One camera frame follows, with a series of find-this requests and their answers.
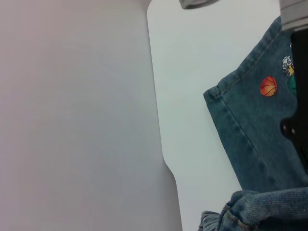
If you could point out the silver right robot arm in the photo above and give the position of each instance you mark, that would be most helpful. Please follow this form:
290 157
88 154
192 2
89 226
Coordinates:
294 14

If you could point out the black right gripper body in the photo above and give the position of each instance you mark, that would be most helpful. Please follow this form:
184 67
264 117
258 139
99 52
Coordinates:
300 108

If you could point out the blue denim shorts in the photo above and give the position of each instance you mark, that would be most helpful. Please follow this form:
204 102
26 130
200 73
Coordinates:
260 144

